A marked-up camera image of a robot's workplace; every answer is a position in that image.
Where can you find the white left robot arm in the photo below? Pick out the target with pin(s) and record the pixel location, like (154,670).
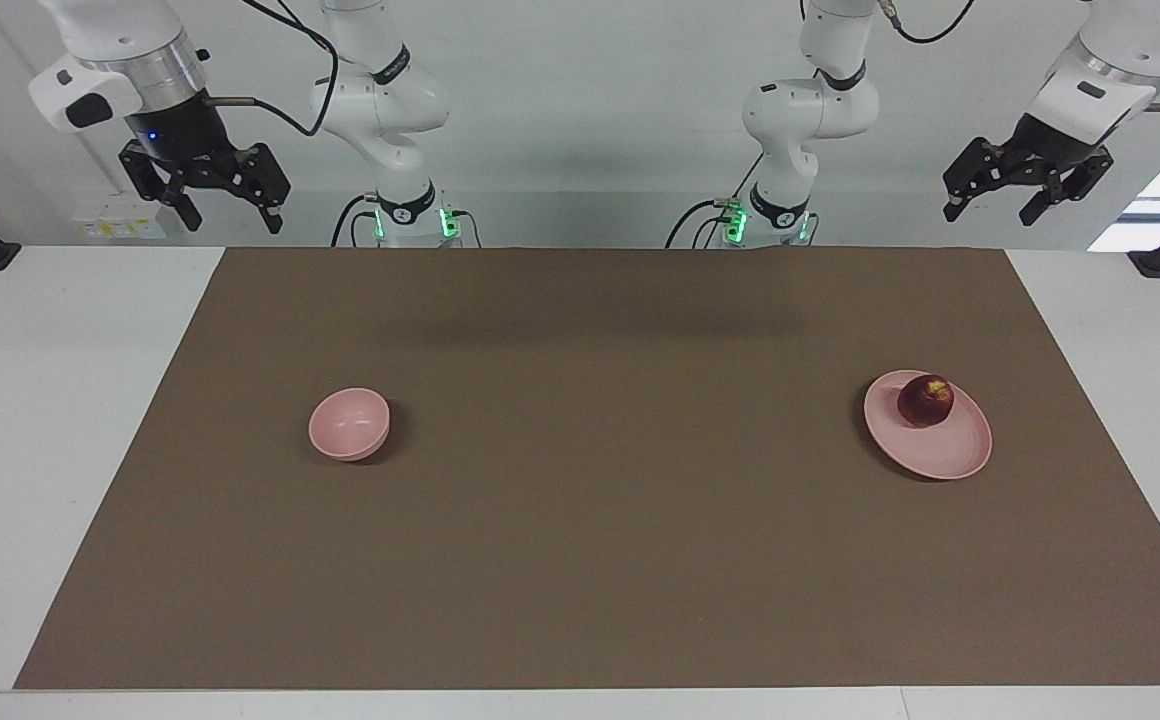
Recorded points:
(800,110)

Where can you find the pink plate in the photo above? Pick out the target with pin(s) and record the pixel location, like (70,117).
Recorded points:
(940,450)

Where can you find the brown table mat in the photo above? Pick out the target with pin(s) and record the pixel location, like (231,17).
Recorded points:
(590,500)

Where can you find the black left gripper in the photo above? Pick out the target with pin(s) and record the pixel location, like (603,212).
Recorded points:
(1055,145)

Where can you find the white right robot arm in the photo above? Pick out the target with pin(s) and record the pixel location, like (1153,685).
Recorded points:
(380,100)

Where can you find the white wall outlet box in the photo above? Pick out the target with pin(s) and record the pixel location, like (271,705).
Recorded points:
(110,225)

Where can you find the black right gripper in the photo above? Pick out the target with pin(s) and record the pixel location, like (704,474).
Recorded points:
(180,125)

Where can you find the pink bowl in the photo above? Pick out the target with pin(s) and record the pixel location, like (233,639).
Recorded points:
(348,425)

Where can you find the red apple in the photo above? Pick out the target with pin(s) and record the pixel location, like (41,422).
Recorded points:
(925,402)

